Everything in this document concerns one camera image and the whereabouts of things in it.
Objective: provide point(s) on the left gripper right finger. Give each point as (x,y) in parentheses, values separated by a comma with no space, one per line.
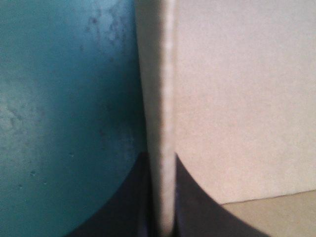
(197,212)

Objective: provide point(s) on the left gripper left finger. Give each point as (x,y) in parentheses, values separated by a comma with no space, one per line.
(128,209)

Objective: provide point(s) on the brown cardboard box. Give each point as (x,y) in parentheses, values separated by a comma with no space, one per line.
(237,98)

